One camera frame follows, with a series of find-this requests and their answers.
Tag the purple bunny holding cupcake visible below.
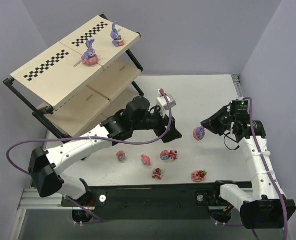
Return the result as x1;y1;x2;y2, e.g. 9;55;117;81
110;21;124;48

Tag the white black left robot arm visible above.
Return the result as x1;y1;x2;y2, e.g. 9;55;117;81
28;95;182;200

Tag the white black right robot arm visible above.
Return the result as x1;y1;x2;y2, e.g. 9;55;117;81
200;97;296;231

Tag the beige three-tier shelf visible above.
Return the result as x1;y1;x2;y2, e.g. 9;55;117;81
3;14;143;139

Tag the pink bear red cake toy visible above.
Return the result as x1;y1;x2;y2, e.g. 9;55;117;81
160;150;178;162

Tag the pink lying figure toy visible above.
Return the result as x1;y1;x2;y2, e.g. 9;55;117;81
140;155;151;166

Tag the strawberry cake slice toy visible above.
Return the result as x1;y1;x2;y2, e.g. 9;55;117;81
151;168;163;180

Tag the pink figure flower wreath toy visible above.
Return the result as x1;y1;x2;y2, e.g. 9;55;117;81
116;150;126;161

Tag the pink bear strawberry donut toy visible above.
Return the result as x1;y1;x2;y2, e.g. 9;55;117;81
190;170;207;183

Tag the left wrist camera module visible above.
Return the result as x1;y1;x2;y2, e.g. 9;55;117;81
156;88;176;118

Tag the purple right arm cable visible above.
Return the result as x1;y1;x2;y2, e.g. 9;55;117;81
211;97;288;240

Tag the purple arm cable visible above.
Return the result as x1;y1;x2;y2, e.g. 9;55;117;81
6;92;175;225
211;97;288;240

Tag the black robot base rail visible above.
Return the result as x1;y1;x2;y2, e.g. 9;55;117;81
60;181;253;225

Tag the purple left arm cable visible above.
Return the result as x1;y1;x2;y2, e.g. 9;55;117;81
6;92;175;225

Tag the aluminium table frame rail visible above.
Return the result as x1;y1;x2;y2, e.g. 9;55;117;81
17;188;65;210

